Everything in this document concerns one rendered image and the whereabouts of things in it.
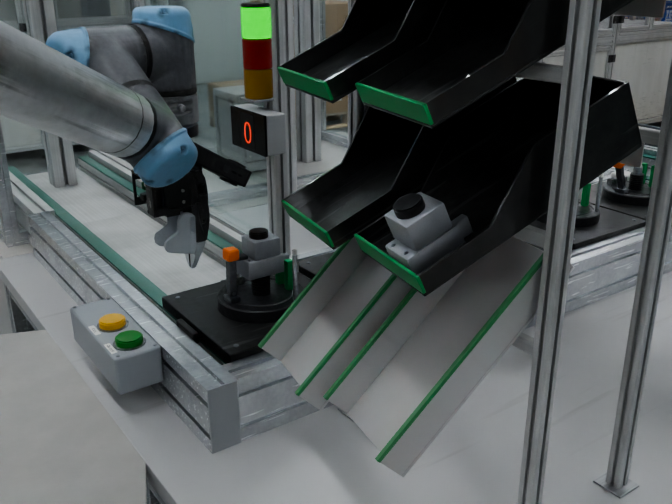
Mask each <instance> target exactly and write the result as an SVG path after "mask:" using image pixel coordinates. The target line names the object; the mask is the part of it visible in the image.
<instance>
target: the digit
mask: <svg viewBox="0 0 672 504"><path fill-rule="evenodd" d="M240 124H241V144H242V145H243V146H245V147H248V148H250V149H253V150H255V142H254V119H253V116H252V115H249V114H246V113H243V112H240Z"/></svg>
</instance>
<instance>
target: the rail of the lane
mask: <svg viewBox="0 0 672 504"><path fill-rule="evenodd" d="M28 220H29V224H30V225H31V226H32V227H30V233H31V239H32V245H33V246H34V247H35V248H33V251H34V257H35V258H36V259H37V260H38V261H39V262H40V263H41V265H42V266H43V267H44V268H45V269H46V270H47V271H48V272H49V273H50V275H51V276H52V277H53V278H54V279H55V280H56V281H57V282H58V283H59V285H60V286H61V287H62V288H63V289H64V290H65V291H66V292H67V293H68V295H69V296H70V297H71V298H72V299H73V300H74V301H75V302H76V303H77V305H78V306H79V305H83V304H87V303H91V302H95V301H99V300H103V299H107V298H112V299H113V300H114V301H115V302H116V303H117V304H118V305H119V306H120V307H121V308H122V309H123V310H124V311H125V312H126V313H127V314H128V315H129V316H130V317H131V318H132V319H133V320H134V321H135V322H136V323H137V324H138V325H139V326H140V327H141V328H142V329H143V330H144V331H145V332H146V333H147V334H149V335H150V336H151V337H152V338H153V339H154V340H155V341H156V342H157V343H158V344H159V345H160V347H161V353H162V363H163V373H164V380H163V381H162V382H159V383H156V384H153V385H150V386H151V387H152V388H153V389H154V390H155V391H156V392H157V393H158V395H159V396H160V397H161V398H162V399H163V400H164V401H165V402H166V403H167V405H168V406H169V407H170V408H171V409H172V410H173V411H174V412H175V413H176V415H177V416H178V417H179V418H180V419H181V420H182V421H183V422H184V423H185V425H186V426H187V427H188V428H189V429H190V430H191V431H192V432H193V433H194V435H195V436H196V437H197V438H198V439H199V440H200V441H201V442H202V443H203V445H204V446H205V447H206V448H207V449H208V450H209V451H210V452H211V453H212V454H214V453H216V452H219V451H221V450H224V449H226V448H229V447H231V446H234V445H237V444H239V443H241V427H240V410H239V393H238V380H237V379H236V378H235V377H234V376H233V375H232V374H231V373H229V372H228V371H227V370H226V369H225V368H224V367H223V366H222V365H220V364H219V363H218V362H217V361H216V360H215V359H214V358H213V357H212V356H210V355H209V354H208V353H207V352H206V351H205V350H204V349H203V348H201V347H200V346H199V345H198V344H197V343H199V337H198V332H197V331H195V330H194V329H193V328H192V327H191V326H190V325H188V324H187V323H186V322H185V321H184V320H183V319H178V320H176V324H177V325H176V324H175V323H173V322H172V321H171V320H170V319H169V318H168V317H167V316H166V315H164V314H163V313H162V312H161V311H160V310H159V309H158V308H157V307H156V306H154V305H153V304H152V303H151V302H150V301H149V300H148V299H147V298H145V297H144V296H143V295H142V294H141V293H140V292H139V291H138V290H136V289H135V288H134V287H133V286H132V285H131V284H130V283H129V282H128V281H126V280H125V279H124V278H123V277H122V276H121V275H120V274H119V273H117V272H116V271H115V270H114V269H113V268H112V267H111V266H110V265H108V264H107V263H106V262H105V261H104V260H103V259H102V258H101V257H99V256H98V255H97V254H96V253H95V252H94V251H93V250H92V249H91V248H89V247H88V246H87V245H86V244H85V243H84V242H83V241H82V240H80V239H79V238H78V237H77V236H76V235H75V234H74V233H73V232H71V231H70V230H69V229H68V228H67V227H66V226H65V225H64V224H63V223H61V222H60V221H59V220H58V219H57V218H56V217H55V216H54V215H52V214H51V213H50V212H49V211H45V212H40V216H39V215H38V214H37V213H34V214H28Z"/></svg>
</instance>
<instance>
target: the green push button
mask: <svg viewBox="0 0 672 504"><path fill-rule="evenodd" d="M142 343H143V334H142V333H141V332H139V331H136V330H128V331H124V332H121V333H119V334H118V335H117V336H116V337H115V345H116V346H117V347H119V348H124V349H128V348H134V347H137V346H139V345H141V344H142Z"/></svg>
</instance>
